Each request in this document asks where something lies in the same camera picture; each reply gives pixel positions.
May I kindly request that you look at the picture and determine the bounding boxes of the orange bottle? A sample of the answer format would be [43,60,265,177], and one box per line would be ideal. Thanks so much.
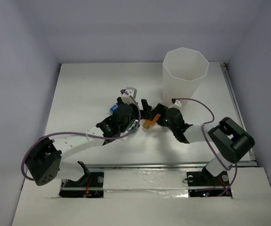
[142,114,160,129]

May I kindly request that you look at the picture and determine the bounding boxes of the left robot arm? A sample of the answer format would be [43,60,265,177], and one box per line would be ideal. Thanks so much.
[21,96,152,186]

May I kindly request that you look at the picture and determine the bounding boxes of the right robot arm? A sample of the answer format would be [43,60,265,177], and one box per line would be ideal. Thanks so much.
[148,104,255,186]

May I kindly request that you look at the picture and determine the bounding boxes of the white octagonal plastic bin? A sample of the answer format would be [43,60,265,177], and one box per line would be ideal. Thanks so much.
[162,48,209,105]

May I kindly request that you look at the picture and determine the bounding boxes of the clear bottle green label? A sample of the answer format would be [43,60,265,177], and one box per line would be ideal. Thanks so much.
[120,119,140,139]

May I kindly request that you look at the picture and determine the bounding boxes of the clear bottle blue label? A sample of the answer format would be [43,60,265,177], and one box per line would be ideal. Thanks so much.
[107,102,119,117]

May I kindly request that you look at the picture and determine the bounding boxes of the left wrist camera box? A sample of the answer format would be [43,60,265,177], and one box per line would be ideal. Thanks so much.
[121,87,137,104]

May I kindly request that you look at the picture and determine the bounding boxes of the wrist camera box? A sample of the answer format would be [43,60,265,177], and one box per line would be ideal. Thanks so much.
[170,98,182,109]
[121,87,137,104]

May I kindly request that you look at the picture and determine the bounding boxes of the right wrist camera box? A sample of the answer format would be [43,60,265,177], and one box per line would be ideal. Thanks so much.
[170,98,182,109]

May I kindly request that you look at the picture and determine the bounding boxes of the aluminium front rail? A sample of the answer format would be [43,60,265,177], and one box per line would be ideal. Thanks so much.
[33,154,257,169]

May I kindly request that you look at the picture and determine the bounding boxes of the aluminium rail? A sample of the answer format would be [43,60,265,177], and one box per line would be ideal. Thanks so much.
[33,154,257,169]
[221,62,256,163]

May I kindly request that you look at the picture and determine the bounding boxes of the aluminium right side rail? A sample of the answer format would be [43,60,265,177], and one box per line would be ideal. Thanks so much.
[221,62,256,163]

